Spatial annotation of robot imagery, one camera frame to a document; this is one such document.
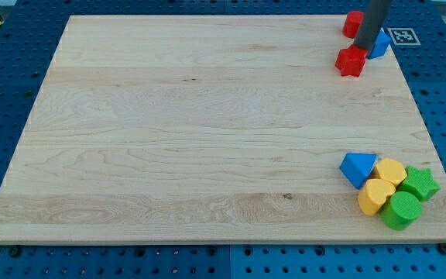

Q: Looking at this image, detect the red star block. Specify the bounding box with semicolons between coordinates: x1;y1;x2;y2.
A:
335;44;368;78

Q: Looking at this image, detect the green star block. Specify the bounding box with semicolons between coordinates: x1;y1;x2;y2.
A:
397;165;441;202

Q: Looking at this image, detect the wooden board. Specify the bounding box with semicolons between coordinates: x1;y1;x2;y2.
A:
0;15;446;246

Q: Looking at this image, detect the blue triangle block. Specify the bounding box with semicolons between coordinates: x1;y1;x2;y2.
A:
339;153;377;189

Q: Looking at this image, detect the yellow heart block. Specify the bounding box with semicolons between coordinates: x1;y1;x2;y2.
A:
358;178;396;216

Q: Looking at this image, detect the yellow hexagon block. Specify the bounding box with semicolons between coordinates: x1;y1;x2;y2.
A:
369;157;407;188

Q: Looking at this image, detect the red cylinder block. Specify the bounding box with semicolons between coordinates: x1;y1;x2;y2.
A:
342;10;364;39

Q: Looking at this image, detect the blue cube block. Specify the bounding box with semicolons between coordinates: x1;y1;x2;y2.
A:
367;29;391;60

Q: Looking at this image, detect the green cylinder block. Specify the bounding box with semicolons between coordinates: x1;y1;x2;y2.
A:
380;191;423;231

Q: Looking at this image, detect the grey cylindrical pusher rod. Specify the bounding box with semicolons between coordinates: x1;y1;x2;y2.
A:
354;0;393;54

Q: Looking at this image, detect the black white fiducial marker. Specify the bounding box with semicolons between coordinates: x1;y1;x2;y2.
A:
387;27;420;46

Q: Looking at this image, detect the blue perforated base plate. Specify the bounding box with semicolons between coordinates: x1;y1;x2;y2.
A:
0;0;446;278

